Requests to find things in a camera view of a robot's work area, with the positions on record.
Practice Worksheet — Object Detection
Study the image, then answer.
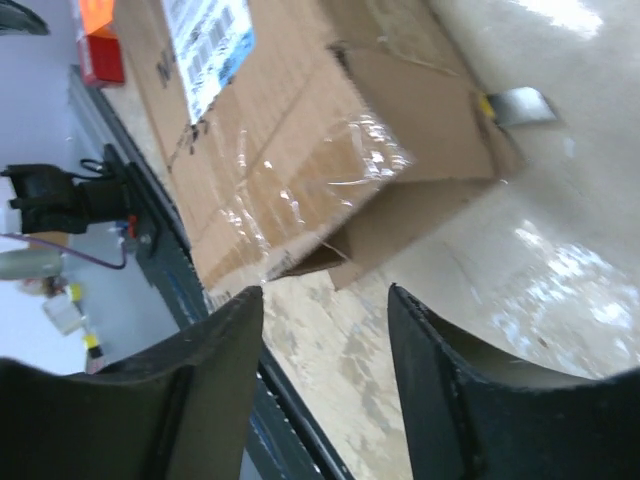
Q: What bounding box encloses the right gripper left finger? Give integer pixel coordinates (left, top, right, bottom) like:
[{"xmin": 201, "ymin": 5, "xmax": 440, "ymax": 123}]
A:
[{"xmin": 1, "ymin": 286, "xmax": 264, "ymax": 479}]

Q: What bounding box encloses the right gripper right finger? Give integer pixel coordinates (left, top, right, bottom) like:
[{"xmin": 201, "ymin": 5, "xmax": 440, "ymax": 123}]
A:
[{"xmin": 387, "ymin": 285, "xmax": 639, "ymax": 479}]

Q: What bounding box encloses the brown cardboard express box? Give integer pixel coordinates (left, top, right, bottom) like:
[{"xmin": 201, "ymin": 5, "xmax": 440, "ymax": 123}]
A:
[{"xmin": 114, "ymin": 1, "xmax": 523, "ymax": 299}]

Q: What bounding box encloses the yellow black utility knife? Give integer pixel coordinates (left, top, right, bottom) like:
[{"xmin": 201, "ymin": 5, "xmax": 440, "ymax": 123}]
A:
[{"xmin": 480, "ymin": 87, "xmax": 557, "ymax": 128}]

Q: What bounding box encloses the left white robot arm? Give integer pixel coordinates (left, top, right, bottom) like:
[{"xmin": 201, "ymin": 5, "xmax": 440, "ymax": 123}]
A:
[{"xmin": 1, "ymin": 144, "xmax": 138, "ymax": 235}]

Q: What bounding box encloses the red small box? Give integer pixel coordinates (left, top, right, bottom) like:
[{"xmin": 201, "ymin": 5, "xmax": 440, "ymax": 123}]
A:
[{"xmin": 69, "ymin": 0, "xmax": 126, "ymax": 89}]

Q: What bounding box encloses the orange carton box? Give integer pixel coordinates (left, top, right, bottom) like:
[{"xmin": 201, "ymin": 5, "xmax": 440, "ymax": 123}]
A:
[{"xmin": 78, "ymin": 0, "xmax": 116, "ymax": 38}]

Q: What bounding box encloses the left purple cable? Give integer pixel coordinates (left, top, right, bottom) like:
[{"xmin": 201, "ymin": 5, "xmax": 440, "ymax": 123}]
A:
[{"xmin": 0, "ymin": 227, "xmax": 129, "ymax": 271}]

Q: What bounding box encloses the aluminium frame rail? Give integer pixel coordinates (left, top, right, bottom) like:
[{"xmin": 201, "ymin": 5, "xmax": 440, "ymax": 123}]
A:
[{"xmin": 68, "ymin": 64, "xmax": 136, "ymax": 162}]

